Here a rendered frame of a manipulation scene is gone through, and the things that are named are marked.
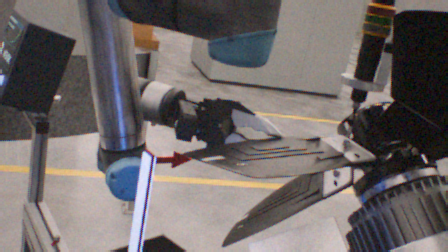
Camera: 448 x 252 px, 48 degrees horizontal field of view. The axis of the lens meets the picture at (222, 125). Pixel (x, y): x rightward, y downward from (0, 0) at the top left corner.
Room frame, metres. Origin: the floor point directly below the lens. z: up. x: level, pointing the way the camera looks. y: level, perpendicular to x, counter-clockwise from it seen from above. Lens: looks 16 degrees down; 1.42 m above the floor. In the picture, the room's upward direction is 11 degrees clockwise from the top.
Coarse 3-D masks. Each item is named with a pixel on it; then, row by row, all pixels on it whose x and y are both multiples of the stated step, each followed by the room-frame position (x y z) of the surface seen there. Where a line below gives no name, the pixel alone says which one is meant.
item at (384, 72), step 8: (392, 32) 0.78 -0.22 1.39; (392, 40) 0.78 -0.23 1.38; (384, 48) 0.78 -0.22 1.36; (384, 56) 0.78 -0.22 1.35; (384, 64) 0.78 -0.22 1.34; (384, 72) 0.78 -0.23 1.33; (344, 80) 0.79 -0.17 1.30; (352, 80) 0.78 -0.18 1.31; (360, 80) 0.78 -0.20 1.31; (376, 80) 0.78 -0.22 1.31; (384, 80) 0.78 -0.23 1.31; (360, 88) 0.77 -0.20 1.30; (368, 88) 0.77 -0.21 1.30; (376, 88) 0.77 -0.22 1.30; (384, 88) 0.79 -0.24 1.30
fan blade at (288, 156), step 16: (224, 144) 0.78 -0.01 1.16; (240, 144) 0.77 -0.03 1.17; (256, 144) 0.76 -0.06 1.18; (272, 144) 0.76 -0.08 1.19; (288, 144) 0.77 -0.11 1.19; (304, 144) 0.78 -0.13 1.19; (320, 144) 0.79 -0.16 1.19; (224, 160) 0.67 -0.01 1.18; (240, 160) 0.67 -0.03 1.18; (256, 160) 0.68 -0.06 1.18; (272, 160) 0.69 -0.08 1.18; (288, 160) 0.70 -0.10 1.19; (304, 160) 0.71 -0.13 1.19; (320, 160) 0.72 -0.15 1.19; (336, 160) 0.74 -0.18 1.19; (256, 176) 0.60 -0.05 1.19; (272, 176) 0.61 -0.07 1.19; (288, 176) 0.63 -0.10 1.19
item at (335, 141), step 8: (328, 136) 0.84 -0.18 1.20; (336, 136) 0.85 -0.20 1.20; (344, 136) 0.85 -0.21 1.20; (336, 144) 0.81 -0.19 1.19; (352, 144) 0.82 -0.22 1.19; (344, 152) 0.79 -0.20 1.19; (352, 152) 0.79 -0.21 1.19; (360, 152) 0.80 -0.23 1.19; (368, 152) 0.80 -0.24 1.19; (352, 160) 0.76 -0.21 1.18; (360, 160) 0.76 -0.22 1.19; (368, 160) 0.77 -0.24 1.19
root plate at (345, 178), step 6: (342, 168) 0.89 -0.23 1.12; (348, 168) 0.88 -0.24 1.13; (324, 174) 0.92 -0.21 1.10; (330, 174) 0.90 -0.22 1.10; (342, 174) 0.88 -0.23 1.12; (348, 174) 0.86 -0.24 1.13; (324, 180) 0.90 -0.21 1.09; (330, 180) 0.89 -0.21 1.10; (336, 180) 0.87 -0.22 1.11; (342, 180) 0.86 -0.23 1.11; (348, 180) 0.85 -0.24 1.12; (324, 186) 0.88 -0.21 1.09; (330, 186) 0.87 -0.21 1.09; (336, 186) 0.86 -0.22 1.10; (342, 186) 0.84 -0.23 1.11; (324, 192) 0.87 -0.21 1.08; (330, 192) 0.85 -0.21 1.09
